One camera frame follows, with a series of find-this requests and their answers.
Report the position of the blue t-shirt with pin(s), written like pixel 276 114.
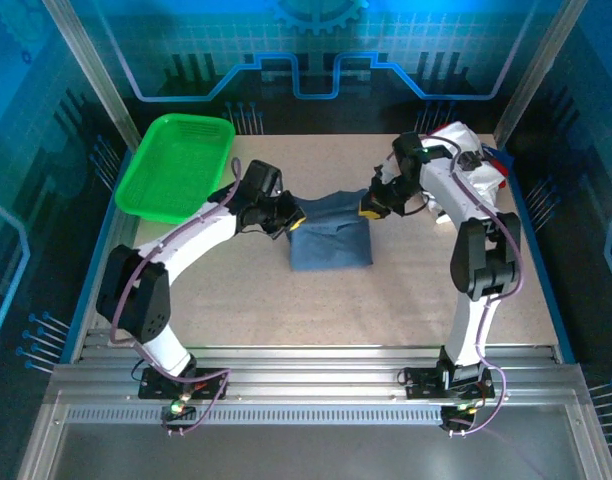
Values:
pixel 331 240

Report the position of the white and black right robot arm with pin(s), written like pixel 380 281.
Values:
pixel 446 195

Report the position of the red garment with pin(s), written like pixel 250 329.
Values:
pixel 501 172

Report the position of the green plastic mesh basket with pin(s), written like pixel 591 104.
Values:
pixel 173 165

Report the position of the left base board with LED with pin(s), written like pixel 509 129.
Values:
pixel 178 407

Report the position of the base board with led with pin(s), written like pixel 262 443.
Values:
pixel 178 407
pixel 461 411

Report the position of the right base board with LED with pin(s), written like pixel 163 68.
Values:
pixel 461 411

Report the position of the aluminium mounting rail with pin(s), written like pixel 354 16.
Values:
pixel 311 370

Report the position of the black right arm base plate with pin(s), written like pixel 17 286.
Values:
pixel 421 382

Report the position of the aluminium frame post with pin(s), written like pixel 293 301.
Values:
pixel 93 75
pixel 536 75

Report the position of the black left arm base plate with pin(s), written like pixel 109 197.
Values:
pixel 156 385

